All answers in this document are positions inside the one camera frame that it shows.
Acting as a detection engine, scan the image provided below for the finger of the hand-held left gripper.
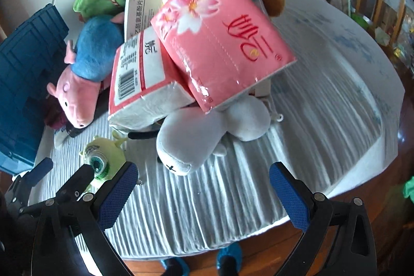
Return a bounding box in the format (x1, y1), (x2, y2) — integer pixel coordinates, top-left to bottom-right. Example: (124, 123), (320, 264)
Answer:
(6, 158), (54, 208)
(53, 164), (95, 203)

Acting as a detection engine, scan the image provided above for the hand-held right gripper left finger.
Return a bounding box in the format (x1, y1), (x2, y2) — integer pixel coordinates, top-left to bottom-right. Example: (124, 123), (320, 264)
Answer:
(31, 162), (139, 276)

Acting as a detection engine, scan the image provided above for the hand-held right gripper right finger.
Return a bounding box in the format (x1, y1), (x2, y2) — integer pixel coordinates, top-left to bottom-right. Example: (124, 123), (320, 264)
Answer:
(269, 162), (378, 276)

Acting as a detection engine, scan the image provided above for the green one-eyed monster plush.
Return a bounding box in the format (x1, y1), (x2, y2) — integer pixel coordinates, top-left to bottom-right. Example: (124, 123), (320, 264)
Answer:
(79, 135), (127, 191)

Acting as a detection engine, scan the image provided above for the blue plastic crate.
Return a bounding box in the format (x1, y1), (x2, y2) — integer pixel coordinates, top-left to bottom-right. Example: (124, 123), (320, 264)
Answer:
(0, 3), (70, 175)

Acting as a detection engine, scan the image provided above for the red plush toy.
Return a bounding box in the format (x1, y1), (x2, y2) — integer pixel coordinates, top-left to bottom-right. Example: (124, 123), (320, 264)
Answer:
(43, 98), (66, 128)

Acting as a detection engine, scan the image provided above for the white striped mat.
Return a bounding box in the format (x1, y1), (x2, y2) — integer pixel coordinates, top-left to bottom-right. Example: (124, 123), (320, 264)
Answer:
(28, 0), (407, 259)

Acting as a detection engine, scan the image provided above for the blue shoe cover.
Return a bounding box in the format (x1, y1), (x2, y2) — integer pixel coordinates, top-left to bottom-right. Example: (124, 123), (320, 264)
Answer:
(214, 241), (243, 271)
(159, 257), (190, 276)

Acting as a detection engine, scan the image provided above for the grey plush toy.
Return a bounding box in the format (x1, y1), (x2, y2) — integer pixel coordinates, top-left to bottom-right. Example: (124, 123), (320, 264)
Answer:
(156, 98), (271, 175)

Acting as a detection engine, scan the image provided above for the pink tissue pack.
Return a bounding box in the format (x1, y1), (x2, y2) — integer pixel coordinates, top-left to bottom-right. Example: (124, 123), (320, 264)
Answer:
(150, 0), (298, 115)
(108, 27), (196, 132)

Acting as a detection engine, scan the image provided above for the green cloth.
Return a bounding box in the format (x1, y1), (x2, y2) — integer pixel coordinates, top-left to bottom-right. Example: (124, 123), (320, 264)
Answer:
(402, 177), (414, 199)

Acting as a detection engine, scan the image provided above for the blue pink pig plush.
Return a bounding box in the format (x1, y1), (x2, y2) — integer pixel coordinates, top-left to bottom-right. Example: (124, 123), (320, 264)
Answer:
(47, 12), (126, 130)

